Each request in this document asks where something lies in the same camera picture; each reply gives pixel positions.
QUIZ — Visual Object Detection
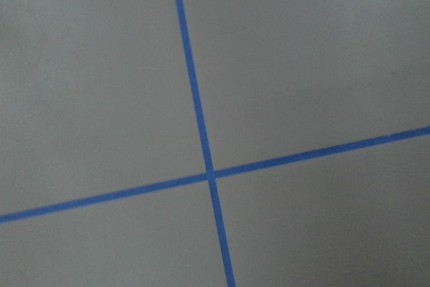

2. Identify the blue tape line lengthwise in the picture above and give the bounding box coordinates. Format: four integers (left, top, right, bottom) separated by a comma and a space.
175, 0, 236, 287

